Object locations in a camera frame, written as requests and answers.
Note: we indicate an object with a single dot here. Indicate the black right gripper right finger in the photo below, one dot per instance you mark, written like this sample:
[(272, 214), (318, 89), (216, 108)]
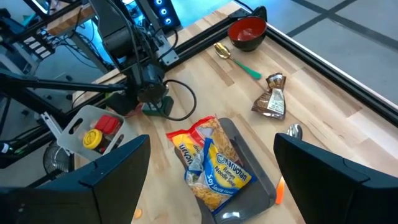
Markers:
[(342, 196)]

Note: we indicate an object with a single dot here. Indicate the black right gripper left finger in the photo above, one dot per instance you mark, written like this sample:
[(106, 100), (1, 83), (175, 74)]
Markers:
[(77, 199)]

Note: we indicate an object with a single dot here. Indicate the red box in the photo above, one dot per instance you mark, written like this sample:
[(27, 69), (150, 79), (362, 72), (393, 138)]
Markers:
[(107, 124)]

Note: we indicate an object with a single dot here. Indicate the yellow lidded black spice jar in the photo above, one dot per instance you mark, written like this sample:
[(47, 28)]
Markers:
[(92, 139)]

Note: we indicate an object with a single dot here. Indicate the brown snack packet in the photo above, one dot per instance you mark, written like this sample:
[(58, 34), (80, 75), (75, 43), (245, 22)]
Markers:
[(272, 102)]

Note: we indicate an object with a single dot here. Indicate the blue yellow ramen packet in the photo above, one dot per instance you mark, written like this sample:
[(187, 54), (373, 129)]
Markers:
[(224, 177)]

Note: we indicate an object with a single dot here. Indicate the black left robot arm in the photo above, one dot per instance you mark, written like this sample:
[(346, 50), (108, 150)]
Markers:
[(115, 34)]

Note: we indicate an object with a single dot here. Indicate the green box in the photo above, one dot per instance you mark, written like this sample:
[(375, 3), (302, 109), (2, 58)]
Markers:
[(164, 107)]

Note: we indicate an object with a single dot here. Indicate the round metal mesh fan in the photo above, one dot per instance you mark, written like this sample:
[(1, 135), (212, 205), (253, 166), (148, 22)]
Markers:
[(57, 158)]

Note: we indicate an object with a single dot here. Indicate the computer with blue fans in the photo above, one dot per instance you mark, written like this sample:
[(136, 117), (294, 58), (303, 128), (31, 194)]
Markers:
[(163, 12)]

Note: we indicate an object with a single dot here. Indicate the light grey plastic bin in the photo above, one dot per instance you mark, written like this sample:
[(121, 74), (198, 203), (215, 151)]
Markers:
[(77, 124)]

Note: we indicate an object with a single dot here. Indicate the dark grey plastic bin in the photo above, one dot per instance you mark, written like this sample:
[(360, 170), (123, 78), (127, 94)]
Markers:
[(255, 193)]

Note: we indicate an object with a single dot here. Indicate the wooden workbench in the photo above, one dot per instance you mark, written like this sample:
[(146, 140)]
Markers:
[(71, 20)]

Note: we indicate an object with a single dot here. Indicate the black bowl red inside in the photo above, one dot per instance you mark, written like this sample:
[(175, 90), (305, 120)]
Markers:
[(247, 34)]

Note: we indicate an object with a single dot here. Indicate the black power strip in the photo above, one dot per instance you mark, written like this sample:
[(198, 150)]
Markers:
[(38, 46)]

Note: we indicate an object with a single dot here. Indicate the black table frame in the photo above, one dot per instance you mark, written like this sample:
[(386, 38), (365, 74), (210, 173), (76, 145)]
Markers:
[(342, 82)]

